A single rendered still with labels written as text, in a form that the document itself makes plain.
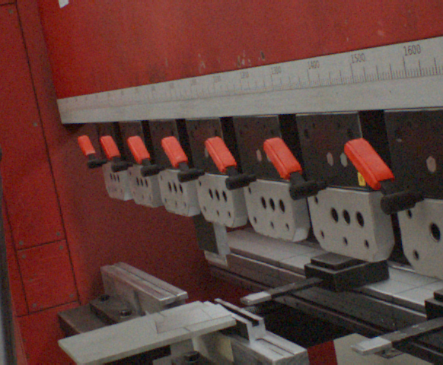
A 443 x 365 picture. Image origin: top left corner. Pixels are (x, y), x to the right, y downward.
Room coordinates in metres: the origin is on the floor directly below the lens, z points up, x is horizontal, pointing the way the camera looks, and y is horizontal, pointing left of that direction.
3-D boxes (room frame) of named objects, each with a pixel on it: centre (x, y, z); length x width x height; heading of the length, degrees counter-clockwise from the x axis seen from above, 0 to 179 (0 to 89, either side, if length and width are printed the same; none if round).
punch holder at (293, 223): (1.25, -0.09, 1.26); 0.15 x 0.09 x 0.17; 20
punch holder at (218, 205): (1.44, -0.02, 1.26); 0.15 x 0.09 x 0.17; 20
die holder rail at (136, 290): (2.12, 0.22, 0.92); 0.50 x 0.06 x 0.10; 20
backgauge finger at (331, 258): (1.66, -0.12, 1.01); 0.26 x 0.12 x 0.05; 110
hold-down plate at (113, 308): (2.15, 0.30, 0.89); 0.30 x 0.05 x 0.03; 20
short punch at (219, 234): (1.61, 0.03, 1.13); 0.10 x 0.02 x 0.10; 20
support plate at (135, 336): (1.55, 0.17, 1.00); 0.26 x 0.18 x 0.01; 110
